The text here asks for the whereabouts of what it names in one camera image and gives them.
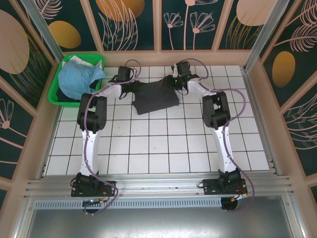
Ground dark grey t-shirt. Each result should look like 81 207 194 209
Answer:
132 80 181 116

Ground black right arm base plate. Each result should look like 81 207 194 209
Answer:
202 178 248 197

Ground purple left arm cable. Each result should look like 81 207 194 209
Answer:
83 59 142 216

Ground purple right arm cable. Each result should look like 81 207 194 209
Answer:
170 58 256 214

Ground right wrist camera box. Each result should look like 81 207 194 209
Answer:
171 60 192 77

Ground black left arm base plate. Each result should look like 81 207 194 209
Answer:
71 180 117 198

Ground aluminium corner post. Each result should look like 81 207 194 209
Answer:
20 0 73 75
242 0 290 73

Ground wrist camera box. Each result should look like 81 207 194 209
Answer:
171 60 192 77
116 65 135 81

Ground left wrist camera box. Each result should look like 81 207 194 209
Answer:
116 65 135 81

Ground grey slotted cable duct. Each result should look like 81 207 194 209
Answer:
34 197 223 209

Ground green plastic laundry basket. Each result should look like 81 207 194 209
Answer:
47 53 106 108

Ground aluminium mounting rail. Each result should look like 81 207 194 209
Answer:
23 173 293 199

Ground light blue t-shirt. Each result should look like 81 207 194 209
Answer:
57 60 107 101

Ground grey metal sheet panel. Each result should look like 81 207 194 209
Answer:
23 195 299 238

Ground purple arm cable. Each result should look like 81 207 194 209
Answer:
170 58 256 214
83 59 142 216

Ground navy blue t-shirt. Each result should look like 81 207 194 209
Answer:
57 80 100 103

